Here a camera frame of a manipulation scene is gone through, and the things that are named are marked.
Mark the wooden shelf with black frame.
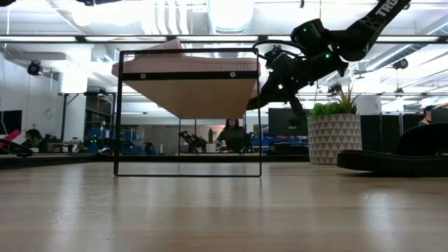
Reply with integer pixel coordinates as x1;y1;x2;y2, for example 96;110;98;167
113;48;263;178

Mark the black slide sandal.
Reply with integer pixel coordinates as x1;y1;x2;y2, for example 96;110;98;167
337;122;448;179

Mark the black overhead light beam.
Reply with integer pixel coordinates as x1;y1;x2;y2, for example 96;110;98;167
0;34;448;45

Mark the pink slide sandal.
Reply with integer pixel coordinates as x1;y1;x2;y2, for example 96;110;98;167
111;38;262;78

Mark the black monitor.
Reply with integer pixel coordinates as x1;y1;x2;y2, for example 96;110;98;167
0;109;23;136
267;107;311;138

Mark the black aluminium table frame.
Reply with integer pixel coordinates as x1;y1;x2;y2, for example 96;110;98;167
0;153;311;172

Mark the white ventilation duct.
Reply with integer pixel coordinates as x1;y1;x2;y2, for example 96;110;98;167
206;0;256;35

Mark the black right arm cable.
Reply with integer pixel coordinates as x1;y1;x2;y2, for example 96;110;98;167
251;38;309;62

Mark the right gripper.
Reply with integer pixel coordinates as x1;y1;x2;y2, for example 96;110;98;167
260;47;315;120

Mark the green succulent in patterned pot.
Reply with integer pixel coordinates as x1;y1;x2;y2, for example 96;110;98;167
307;83;363;165

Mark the black cabinet row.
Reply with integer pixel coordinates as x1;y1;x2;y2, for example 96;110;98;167
360;113;448;155

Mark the person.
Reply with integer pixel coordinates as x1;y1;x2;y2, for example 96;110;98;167
213;118;246;153
21;128;49;153
417;104;438;127

